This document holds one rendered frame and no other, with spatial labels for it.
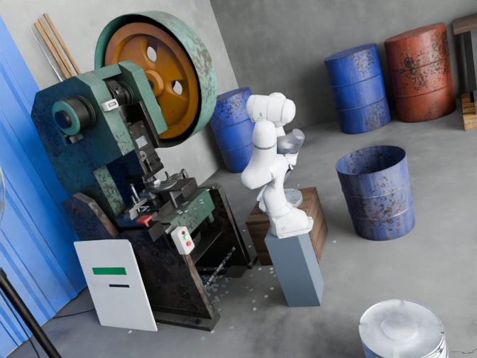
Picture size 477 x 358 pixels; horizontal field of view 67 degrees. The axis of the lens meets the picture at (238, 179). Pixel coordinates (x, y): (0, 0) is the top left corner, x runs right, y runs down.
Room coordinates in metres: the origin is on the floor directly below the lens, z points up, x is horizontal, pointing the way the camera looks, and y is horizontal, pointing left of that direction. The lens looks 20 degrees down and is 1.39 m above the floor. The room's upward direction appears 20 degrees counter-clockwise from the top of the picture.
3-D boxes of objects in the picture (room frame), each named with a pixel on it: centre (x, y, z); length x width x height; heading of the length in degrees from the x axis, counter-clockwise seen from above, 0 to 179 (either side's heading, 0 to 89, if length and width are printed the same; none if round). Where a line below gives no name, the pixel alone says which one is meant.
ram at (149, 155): (2.07, 0.48, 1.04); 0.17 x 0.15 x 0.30; 54
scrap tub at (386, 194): (2.04, -0.80, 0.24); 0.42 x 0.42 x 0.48
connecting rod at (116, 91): (2.09, 0.51, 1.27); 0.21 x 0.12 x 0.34; 54
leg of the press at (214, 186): (2.39, 0.47, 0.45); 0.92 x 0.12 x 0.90; 54
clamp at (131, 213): (1.95, 0.61, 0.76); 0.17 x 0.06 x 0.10; 144
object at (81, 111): (1.90, 0.67, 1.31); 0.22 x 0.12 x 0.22; 54
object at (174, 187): (1.99, 0.37, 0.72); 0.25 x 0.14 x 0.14; 54
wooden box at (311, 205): (2.14, -0.21, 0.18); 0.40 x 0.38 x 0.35; 61
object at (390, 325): (1.02, -0.37, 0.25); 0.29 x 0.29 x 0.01
